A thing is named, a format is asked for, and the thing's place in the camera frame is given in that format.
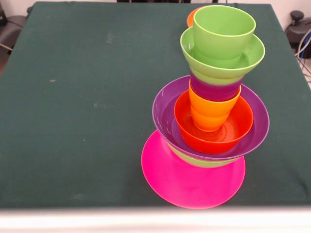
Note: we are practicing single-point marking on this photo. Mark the pink plastic bowl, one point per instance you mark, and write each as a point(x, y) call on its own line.
point(194, 184)

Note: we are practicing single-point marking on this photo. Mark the green plastic cup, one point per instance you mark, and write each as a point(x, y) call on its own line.
point(218, 43)

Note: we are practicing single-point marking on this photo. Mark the purple plastic cup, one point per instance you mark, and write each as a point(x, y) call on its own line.
point(213, 91)

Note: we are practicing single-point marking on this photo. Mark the large red-orange plastic bowl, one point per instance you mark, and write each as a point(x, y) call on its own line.
point(190, 17)

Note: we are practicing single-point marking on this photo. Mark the black chair base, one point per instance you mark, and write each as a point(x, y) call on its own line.
point(297, 29)

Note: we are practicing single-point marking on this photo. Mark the large green plastic bowl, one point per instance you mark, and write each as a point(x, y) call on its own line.
point(201, 162)

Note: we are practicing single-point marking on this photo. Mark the orange plastic cup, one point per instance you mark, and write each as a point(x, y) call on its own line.
point(209, 114)

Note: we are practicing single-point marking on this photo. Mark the small red-orange plastic bowl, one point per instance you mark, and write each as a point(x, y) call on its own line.
point(243, 126)

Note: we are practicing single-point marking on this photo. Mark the dark green tablecloth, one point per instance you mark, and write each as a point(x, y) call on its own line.
point(73, 157)

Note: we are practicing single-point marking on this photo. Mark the grey office chair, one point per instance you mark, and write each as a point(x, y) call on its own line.
point(12, 29)

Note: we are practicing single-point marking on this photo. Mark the purple plastic bowl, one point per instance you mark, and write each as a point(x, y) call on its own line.
point(162, 116)

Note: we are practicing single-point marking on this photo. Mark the small green plastic bowl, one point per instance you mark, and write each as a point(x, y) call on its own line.
point(194, 58)

